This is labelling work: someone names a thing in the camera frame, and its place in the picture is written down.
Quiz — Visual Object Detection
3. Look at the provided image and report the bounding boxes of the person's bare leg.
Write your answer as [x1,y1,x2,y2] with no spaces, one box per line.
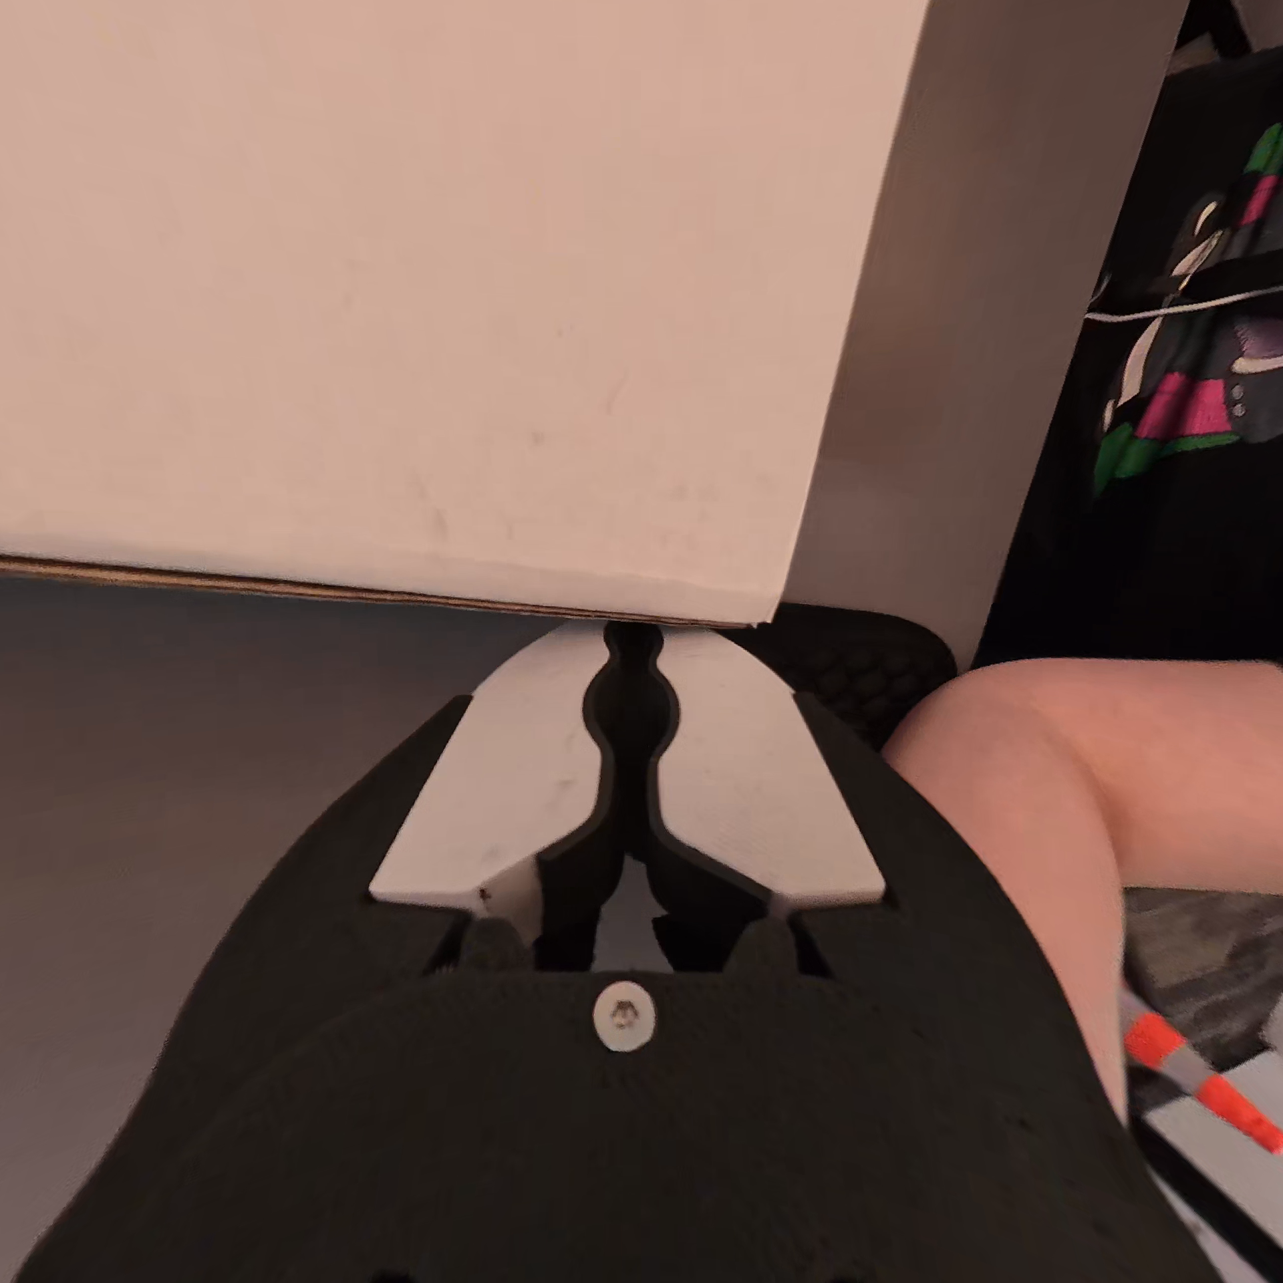
[882,654,1283,1115]

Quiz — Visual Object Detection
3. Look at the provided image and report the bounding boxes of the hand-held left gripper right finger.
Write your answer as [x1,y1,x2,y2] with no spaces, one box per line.
[625,625,890,973]

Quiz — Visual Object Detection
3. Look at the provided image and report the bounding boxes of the person's black printed shirt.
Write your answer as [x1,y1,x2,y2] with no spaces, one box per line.
[978,52,1283,669]

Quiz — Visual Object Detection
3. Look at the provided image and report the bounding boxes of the white cardboard mailer box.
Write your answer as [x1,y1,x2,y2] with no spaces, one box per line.
[0,0,1191,677]

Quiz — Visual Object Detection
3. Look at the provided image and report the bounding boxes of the white cord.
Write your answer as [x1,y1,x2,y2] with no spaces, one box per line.
[1083,284,1283,326]

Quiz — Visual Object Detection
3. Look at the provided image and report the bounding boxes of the orange grey striped rod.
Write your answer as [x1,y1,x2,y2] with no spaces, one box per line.
[1124,1012,1283,1156]

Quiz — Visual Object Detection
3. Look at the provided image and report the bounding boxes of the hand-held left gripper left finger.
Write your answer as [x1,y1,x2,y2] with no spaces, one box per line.
[371,621,630,973]

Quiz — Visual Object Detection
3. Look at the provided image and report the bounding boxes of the black mesh chair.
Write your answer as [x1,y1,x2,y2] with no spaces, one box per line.
[767,605,959,756]

